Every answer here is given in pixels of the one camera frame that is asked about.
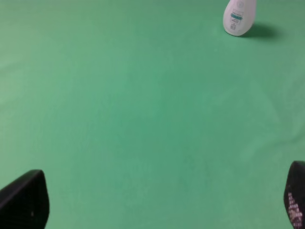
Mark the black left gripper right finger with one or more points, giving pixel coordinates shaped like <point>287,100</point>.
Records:
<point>294,194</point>

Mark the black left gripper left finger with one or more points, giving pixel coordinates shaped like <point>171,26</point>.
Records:
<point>24,203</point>

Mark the green tablecloth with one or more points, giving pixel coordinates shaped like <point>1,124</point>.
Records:
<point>146,114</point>

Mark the white lotion bottle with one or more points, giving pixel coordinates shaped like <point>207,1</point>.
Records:
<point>239,16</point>

